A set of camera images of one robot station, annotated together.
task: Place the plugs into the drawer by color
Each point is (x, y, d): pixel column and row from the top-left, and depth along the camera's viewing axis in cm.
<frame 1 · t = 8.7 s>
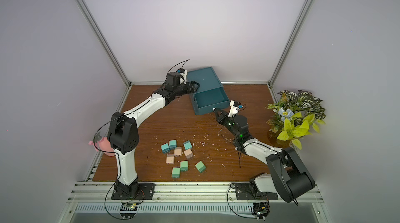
left hand: (197, 84, 90), fingers open
right hand: (214, 107, 81), fingers closed
teal drawer cabinet: (211, 93, 93), point 18 cm above the table
artificial potted plant: (295, 115, 71), point 28 cm above the table
teal plug far left: (165, 148, 87), point 3 cm above the table
teal plug upper middle: (172, 144, 89), point 2 cm above the table
teal plug upper right: (187, 145, 89), point 2 cm above the table
pink plug upper middle: (177, 151, 86), point 2 cm above the table
pink plug right: (188, 153, 85), point 2 cm above the table
pink plug lower left: (170, 159, 83), point 2 cm above the table
green plug middle: (184, 165, 81), point 2 cm above the table
green plug bottom: (176, 172, 79), point 2 cm above the table
green plug right: (200, 166, 81), point 2 cm above the table
pink watering can: (103, 145, 79), point 12 cm above the table

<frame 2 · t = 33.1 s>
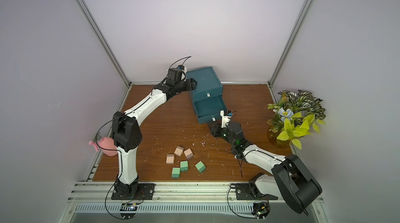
left hand: (195, 82, 90), fingers open
right hand: (209, 121, 82), fingers open
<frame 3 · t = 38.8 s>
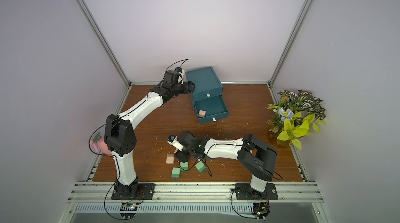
left hand: (192, 84, 89), fingers open
right hand: (177, 147, 82), fingers open
pink plug upper middle: (201, 113, 93), point 10 cm above the table
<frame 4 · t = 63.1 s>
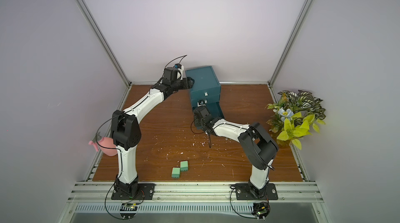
left hand: (192, 80, 92), fingers open
right hand: (198, 113, 92), fingers open
